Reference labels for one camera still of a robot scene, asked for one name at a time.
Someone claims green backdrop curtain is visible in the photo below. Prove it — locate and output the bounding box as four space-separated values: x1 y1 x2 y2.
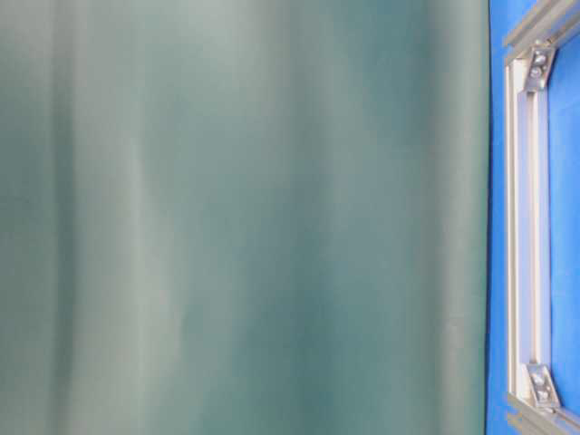
1 1 489 434

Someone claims blue table mat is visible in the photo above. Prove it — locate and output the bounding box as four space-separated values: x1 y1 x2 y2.
486 1 579 434

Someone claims aluminium extrusion frame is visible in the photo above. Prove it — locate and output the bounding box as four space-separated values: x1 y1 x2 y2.
503 1 579 434

